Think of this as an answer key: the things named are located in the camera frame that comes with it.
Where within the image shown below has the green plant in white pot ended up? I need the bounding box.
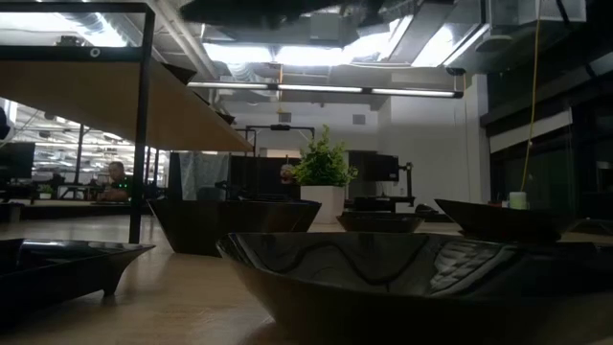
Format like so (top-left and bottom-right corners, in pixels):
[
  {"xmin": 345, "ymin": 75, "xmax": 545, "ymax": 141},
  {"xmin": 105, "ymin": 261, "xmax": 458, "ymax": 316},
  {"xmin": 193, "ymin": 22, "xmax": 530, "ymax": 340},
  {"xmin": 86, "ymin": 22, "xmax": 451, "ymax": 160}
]
[{"xmin": 288, "ymin": 124, "xmax": 359, "ymax": 225}]

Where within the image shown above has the black monitor on stand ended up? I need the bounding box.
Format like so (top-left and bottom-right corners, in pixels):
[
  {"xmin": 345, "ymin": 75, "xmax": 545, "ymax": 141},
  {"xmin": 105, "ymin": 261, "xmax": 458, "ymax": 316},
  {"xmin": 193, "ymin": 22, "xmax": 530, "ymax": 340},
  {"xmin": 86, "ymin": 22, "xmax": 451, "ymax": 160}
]
[{"xmin": 352, "ymin": 151, "xmax": 417, "ymax": 215}]

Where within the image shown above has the long ceiling light fixture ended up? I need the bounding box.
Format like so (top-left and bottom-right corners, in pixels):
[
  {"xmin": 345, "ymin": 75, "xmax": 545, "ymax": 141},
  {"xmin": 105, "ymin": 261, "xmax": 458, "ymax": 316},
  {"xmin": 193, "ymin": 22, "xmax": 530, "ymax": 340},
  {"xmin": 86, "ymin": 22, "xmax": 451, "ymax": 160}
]
[{"xmin": 185, "ymin": 80, "xmax": 465, "ymax": 100}]

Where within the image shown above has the grey curtain panel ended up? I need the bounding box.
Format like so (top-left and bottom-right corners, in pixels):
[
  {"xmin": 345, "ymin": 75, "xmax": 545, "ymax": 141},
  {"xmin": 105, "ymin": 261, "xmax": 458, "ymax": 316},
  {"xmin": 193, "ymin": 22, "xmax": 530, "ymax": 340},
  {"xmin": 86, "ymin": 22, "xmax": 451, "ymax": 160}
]
[{"xmin": 177, "ymin": 151, "xmax": 231, "ymax": 201}]

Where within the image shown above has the background wooden table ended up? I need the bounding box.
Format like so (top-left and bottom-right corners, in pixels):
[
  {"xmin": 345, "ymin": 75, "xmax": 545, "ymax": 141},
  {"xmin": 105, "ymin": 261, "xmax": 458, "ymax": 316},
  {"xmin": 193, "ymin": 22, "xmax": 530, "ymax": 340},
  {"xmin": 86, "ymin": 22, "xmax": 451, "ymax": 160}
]
[{"xmin": 0, "ymin": 198, "xmax": 152, "ymax": 222}]

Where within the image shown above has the black background monitor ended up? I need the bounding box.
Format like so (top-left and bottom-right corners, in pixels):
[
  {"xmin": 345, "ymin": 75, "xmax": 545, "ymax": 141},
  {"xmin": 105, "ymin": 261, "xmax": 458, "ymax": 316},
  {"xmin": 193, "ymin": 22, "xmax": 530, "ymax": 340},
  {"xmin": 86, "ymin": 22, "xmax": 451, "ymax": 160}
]
[{"xmin": 0, "ymin": 141, "xmax": 36, "ymax": 182}]

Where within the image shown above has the black background rig frame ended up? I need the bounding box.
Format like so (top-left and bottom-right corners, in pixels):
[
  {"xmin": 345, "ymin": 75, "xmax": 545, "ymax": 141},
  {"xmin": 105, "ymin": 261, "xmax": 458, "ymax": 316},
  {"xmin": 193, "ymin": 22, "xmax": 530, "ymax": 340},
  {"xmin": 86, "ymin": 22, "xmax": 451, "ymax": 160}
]
[{"xmin": 233, "ymin": 123, "xmax": 316, "ymax": 157}]

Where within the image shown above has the yellow hanging cord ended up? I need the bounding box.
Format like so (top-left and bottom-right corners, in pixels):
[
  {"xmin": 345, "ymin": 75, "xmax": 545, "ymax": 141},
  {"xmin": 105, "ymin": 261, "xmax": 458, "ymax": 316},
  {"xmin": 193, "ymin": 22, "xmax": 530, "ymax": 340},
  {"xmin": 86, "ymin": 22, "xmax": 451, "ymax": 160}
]
[{"xmin": 519, "ymin": 18, "xmax": 541, "ymax": 193}]

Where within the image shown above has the wooden shelf with black frame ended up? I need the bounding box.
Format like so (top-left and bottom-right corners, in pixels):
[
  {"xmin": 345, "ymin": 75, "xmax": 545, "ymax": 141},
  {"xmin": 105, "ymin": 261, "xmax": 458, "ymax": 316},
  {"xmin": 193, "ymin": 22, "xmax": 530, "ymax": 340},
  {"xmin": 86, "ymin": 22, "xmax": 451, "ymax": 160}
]
[{"xmin": 0, "ymin": 2, "xmax": 254, "ymax": 245}]

